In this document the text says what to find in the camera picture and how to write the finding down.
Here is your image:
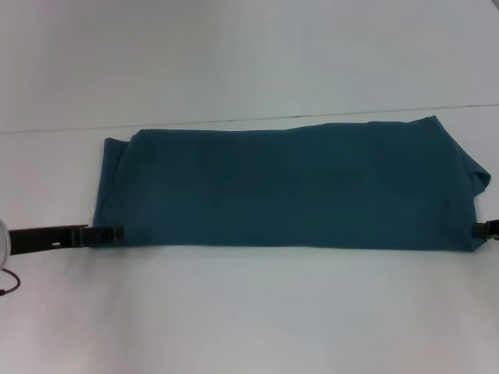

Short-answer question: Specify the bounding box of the left gripper cable with plug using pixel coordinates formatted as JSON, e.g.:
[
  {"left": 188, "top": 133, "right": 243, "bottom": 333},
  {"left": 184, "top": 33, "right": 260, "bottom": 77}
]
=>
[{"left": 0, "top": 267, "right": 22, "bottom": 297}]

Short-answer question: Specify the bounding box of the teal t-shirt with FREE print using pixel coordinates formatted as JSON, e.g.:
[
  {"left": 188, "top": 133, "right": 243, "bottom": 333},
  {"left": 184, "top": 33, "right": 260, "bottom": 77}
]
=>
[{"left": 91, "top": 115, "right": 491, "bottom": 254}]

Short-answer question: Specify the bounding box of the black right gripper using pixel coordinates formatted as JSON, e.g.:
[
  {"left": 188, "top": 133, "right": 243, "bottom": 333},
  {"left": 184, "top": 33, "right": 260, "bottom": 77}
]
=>
[{"left": 471, "top": 219, "right": 499, "bottom": 242}]

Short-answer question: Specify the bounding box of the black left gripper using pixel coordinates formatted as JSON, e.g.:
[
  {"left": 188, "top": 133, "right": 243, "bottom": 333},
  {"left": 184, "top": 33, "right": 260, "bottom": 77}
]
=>
[{"left": 7, "top": 223, "right": 126, "bottom": 256}]

